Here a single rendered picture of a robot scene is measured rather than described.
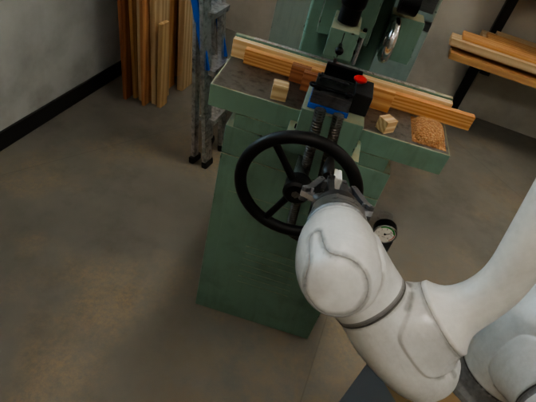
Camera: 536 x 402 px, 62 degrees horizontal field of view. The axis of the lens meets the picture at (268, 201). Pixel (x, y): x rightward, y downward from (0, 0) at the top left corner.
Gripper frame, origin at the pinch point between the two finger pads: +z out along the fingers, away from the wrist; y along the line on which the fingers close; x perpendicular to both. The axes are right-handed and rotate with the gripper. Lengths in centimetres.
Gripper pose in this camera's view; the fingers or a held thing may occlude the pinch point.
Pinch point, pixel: (336, 180)
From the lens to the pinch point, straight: 88.0
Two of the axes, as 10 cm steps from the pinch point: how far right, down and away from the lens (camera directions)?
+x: -2.6, 9.0, 3.6
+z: 1.4, -3.3, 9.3
